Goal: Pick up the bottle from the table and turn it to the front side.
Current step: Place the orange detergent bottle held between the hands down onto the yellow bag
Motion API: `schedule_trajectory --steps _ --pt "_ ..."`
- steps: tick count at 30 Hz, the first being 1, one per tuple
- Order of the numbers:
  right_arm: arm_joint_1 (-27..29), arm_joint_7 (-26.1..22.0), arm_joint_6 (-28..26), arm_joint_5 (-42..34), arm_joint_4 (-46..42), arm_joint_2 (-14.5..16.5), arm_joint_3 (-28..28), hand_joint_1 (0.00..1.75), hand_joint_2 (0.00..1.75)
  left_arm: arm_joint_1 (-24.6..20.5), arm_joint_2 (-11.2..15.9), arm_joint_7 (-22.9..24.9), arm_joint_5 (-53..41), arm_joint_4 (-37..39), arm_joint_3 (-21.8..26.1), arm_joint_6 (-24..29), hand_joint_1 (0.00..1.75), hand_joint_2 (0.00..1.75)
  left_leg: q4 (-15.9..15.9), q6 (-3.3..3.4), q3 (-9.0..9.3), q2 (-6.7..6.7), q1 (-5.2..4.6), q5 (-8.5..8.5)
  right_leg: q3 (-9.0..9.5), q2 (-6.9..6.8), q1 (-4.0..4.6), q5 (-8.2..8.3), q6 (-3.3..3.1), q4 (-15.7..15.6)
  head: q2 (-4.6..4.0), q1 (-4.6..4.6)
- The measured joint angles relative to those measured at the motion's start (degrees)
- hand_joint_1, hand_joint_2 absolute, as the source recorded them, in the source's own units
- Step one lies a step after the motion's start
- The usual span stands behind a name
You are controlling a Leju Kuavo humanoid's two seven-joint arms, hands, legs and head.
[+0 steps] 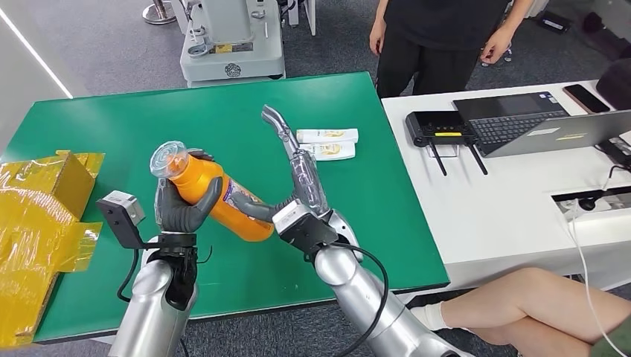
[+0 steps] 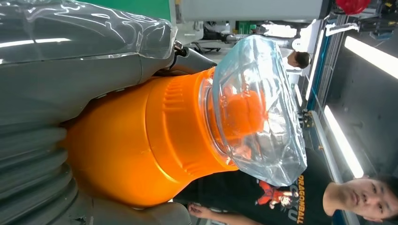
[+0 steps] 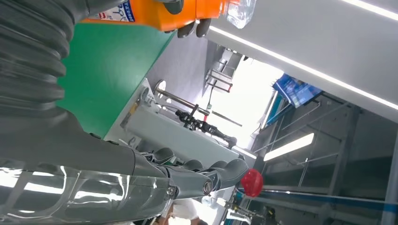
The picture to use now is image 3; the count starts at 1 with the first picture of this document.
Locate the white wall light strip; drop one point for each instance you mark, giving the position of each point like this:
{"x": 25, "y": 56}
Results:
{"x": 304, "y": 70}

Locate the white machine base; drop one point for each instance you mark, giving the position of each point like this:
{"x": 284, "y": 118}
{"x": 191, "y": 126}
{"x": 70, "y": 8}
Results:
{"x": 174, "y": 133}

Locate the ceiling light panel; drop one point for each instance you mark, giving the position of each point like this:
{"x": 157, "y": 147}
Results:
{"x": 289, "y": 147}

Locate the metal stanchion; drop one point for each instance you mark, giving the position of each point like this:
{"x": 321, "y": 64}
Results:
{"x": 180, "y": 99}

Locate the blue screen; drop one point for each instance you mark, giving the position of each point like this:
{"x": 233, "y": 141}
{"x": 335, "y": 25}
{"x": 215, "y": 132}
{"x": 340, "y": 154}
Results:
{"x": 297, "y": 90}

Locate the red round knob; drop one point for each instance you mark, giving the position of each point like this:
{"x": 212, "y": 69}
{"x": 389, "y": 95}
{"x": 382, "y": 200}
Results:
{"x": 252, "y": 182}

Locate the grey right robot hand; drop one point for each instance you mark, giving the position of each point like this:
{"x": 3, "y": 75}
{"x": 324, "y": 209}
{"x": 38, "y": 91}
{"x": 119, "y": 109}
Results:
{"x": 93, "y": 177}

